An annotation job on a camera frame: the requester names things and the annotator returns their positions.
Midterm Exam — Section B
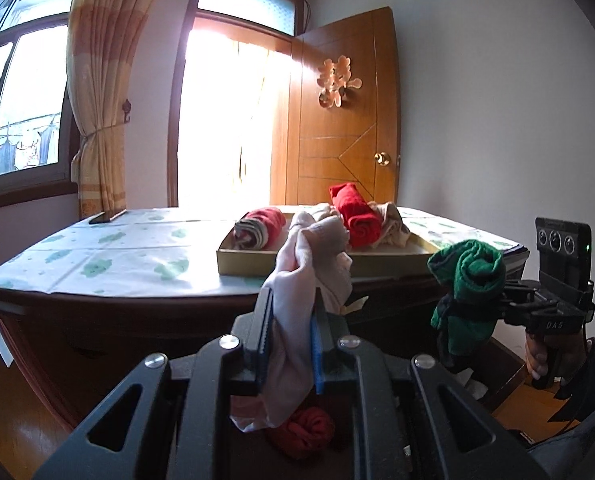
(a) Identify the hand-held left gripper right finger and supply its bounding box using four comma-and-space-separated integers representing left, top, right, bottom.
310, 307, 553, 480

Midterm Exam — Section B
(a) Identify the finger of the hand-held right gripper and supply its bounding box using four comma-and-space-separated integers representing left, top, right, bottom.
502, 280, 545, 303
500, 305, 541, 326

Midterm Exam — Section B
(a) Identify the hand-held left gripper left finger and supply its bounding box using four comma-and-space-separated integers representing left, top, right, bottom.
32, 287, 275, 480

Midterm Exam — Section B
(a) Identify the pale pink underwear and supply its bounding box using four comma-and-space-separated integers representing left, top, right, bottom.
228, 210, 354, 435

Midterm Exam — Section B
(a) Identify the green navy underwear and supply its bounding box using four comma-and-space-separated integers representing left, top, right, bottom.
429, 240, 507, 357

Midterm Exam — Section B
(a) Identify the shallow cardboard box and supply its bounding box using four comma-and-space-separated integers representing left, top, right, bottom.
216, 204, 441, 277

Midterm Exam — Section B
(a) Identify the red white striped underwear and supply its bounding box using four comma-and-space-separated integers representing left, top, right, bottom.
234, 206, 286, 251

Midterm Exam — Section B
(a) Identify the beige underwear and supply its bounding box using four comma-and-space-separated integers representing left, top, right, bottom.
370, 201, 412, 249

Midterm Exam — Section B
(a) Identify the person's right hand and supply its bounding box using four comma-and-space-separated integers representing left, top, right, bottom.
525, 332, 585, 386

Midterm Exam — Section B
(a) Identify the white cloth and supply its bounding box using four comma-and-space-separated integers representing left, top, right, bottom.
455, 367, 489, 397

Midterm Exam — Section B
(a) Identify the dark wooden table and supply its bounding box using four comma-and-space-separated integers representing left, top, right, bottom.
0, 260, 531, 431

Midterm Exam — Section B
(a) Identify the person's dark clothing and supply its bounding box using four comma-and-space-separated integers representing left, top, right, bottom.
522, 395, 595, 480

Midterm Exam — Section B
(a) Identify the black smartphone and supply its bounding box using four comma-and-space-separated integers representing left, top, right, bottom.
88, 208, 128, 225

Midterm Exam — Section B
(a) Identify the brown wooden door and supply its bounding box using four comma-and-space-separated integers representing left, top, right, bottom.
270, 7, 404, 209

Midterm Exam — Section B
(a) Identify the gold paper door ornament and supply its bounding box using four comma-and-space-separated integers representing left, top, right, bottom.
316, 55, 367, 109

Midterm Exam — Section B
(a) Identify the beige striped curtain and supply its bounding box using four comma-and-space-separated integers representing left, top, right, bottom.
67, 0, 178, 219

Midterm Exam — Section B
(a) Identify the laundry on clothesline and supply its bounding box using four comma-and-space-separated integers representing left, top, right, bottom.
0, 117, 60, 171

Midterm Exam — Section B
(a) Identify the frosted transom window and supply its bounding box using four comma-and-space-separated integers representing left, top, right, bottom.
196, 0, 299, 37

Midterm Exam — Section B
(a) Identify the dark framed sliding window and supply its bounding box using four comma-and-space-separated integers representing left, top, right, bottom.
0, 0, 75, 203

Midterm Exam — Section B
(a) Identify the brown wooden door frame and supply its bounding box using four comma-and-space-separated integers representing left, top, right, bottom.
166, 0, 308, 209

